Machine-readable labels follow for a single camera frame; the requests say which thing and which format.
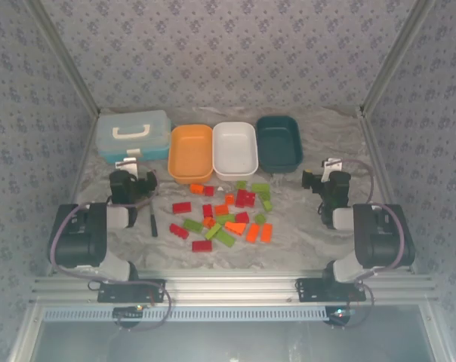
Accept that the orange lego wedge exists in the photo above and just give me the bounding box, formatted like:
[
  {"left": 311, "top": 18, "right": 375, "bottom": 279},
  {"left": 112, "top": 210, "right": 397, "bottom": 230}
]
[{"left": 223, "top": 221, "right": 248, "bottom": 237}]

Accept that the black pen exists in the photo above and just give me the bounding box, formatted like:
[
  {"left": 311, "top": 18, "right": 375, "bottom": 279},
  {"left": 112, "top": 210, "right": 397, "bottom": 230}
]
[{"left": 149, "top": 203, "right": 159, "bottom": 238}]

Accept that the dark green plastic container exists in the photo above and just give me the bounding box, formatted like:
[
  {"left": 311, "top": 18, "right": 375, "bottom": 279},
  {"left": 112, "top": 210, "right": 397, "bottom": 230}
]
[{"left": 255, "top": 115, "right": 305, "bottom": 175}]

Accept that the orange plastic container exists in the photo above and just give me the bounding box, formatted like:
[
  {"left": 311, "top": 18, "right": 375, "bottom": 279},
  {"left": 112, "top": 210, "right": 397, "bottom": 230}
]
[{"left": 167, "top": 124, "right": 214, "bottom": 186}]

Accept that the light blue storage box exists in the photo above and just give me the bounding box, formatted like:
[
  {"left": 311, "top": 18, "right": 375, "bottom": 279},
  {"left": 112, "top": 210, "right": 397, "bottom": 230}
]
[{"left": 95, "top": 109, "right": 173, "bottom": 165}]

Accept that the large red lego piece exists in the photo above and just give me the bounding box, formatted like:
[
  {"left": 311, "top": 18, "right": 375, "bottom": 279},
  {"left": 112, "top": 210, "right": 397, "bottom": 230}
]
[{"left": 234, "top": 189, "right": 257, "bottom": 209}]

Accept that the white plastic container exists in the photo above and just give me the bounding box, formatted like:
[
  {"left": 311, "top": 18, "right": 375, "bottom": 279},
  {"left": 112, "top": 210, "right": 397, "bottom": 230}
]
[{"left": 211, "top": 121, "right": 260, "bottom": 182}]

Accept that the small circuit board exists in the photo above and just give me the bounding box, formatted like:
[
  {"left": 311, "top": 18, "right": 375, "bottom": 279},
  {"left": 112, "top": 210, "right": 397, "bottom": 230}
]
[
  {"left": 112, "top": 305, "right": 144, "bottom": 327},
  {"left": 325, "top": 307, "right": 356, "bottom": 327}
]

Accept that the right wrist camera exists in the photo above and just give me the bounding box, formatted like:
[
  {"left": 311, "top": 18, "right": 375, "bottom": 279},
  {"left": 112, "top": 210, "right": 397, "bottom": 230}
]
[{"left": 323, "top": 158, "right": 344, "bottom": 179}]

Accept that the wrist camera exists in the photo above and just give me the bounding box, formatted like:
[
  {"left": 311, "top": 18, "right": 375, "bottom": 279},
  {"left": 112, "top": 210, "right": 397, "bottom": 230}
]
[
  {"left": 323, "top": 158, "right": 344, "bottom": 179},
  {"left": 116, "top": 157, "right": 143, "bottom": 178}
]

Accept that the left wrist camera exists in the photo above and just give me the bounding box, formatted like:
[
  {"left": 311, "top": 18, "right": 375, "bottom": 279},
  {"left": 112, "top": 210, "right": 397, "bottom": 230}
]
[{"left": 116, "top": 157, "right": 143, "bottom": 178}]

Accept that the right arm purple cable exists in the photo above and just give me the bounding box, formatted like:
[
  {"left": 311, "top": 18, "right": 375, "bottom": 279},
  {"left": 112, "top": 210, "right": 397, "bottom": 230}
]
[{"left": 340, "top": 159, "right": 407, "bottom": 281}]

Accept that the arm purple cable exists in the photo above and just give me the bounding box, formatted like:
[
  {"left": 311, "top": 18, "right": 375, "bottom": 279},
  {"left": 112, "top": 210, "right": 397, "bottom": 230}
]
[
  {"left": 48, "top": 198, "right": 156, "bottom": 282},
  {"left": 340, "top": 159, "right": 407, "bottom": 281}
]

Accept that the aluminium side rail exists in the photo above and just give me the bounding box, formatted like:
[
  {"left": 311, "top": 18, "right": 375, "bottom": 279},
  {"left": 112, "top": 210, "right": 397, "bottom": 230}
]
[
  {"left": 46, "top": 112, "right": 101, "bottom": 276},
  {"left": 359, "top": 112, "right": 418, "bottom": 275}
]

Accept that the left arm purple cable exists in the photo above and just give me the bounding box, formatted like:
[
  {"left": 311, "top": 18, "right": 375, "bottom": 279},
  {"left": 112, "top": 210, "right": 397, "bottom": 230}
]
[{"left": 48, "top": 198, "right": 156, "bottom": 282}]

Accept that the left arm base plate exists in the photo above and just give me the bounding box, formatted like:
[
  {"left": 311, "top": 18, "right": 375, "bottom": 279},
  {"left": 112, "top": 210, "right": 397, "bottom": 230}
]
[{"left": 97, "top": 278, "right": 167, "bottom": 303}]

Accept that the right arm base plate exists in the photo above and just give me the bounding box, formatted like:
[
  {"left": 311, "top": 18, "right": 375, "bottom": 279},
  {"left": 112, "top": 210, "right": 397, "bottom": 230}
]
[{"left": 295, "top": 278, "right": 367, "bottom": 303}]

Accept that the left arm base cable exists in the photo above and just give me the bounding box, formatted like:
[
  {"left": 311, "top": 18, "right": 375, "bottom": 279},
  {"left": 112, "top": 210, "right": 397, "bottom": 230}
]
[{"left": 87, "top": 278, "right": 173, "bottom": 333}]

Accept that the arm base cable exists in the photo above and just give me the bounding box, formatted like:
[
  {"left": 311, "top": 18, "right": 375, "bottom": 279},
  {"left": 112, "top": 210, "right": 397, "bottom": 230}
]
[
  {"left": 87, "top": 278, "right": 173, "bottom": 333},
  {"left": 328, "top": 282, "right": 373, "bottom": 330}
]

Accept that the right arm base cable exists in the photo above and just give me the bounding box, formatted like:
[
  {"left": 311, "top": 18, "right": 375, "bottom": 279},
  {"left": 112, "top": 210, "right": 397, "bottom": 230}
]
[{"left": 328, "top": 282, "right": 373, "bottom": 330}]

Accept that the aluminium frame rail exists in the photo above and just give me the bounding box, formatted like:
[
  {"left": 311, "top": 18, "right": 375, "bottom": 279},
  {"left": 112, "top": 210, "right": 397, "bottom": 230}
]
[{"left": 30, "top": 269, "right": 439, "bottom": 303}]

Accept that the aluminium frame post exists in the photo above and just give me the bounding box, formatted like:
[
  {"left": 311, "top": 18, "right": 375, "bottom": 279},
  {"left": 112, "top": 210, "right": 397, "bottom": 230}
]
[
  {"left": 23, "top": 0, "right": 101, "bottom": 116},
  {"left": 358, "top": 0, "right": 437, "bottom": 118}
]

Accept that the white slotted cable duct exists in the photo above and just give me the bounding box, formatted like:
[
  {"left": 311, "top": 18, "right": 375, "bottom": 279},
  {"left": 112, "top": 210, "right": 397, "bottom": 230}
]
[{"left": 42, "top": 305, "right": 330, "bottom": 323}]

